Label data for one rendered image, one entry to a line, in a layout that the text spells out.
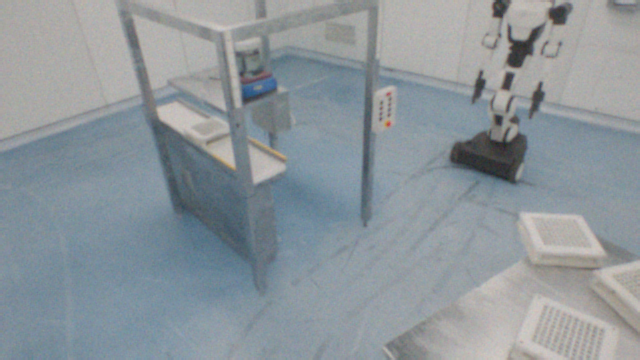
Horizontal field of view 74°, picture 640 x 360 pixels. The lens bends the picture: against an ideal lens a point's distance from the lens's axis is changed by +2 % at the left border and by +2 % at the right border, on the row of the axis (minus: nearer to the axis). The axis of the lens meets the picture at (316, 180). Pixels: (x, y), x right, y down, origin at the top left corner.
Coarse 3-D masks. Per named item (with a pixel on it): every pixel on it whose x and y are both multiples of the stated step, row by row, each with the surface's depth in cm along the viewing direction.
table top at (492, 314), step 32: (608, 256) 168; (480, 288) 156; (512, 288) 155; (544, 288) 155; (576, 288) 154; (448, 320) 144; (480, 320) 144; (512, 320) 144; (608, 320) 143; (384, 352) 136; (416, 352) 134; (448, 352) 134; (480, 352) 134
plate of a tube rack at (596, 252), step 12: (528, 216) 178; (540, 216) 178; (552, 216) 178; (564, 216) 178; (576, 216) 178; (528, 228) 172; (588, 228) 171; (540, 240) 166; (540, 252) 161; (552, 252) 160; (564, 252) 160; (576, 252) 160; (588, 252) 160; (600, 252) 159
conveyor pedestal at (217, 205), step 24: (168, 144) 310; (192, 168) 293; (192, 192) 313; (216, 192) 277; (264, 192) 254; (216, 216) 295; (240, 216) 263; (264, 216) 263; (240, 240) 279; (264, 240) 272; (264, 264) 284
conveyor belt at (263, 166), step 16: (160, 112) 307; (176, 112) 306; (192, 112) 305; (176, 128) 284; (224, 144) 262; (224, 160) 246; (256, 160) 244; (272, 160) 244; (256, 176) 230; (272, 176) 236
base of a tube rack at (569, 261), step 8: (520, 224) 181; (520, 232) 179; (528, 240) 173; (528, 248) 169; (544, 256) 165; (552, 256) 165; (560, 256) 164; (568, 256) 164; (544, 264) 164; (552, 264) 164; (560, 264) 163; (568, 264) 163; (576, 264) 162; (584, 264) 162; (592, 264) 161; (600, 264) 161
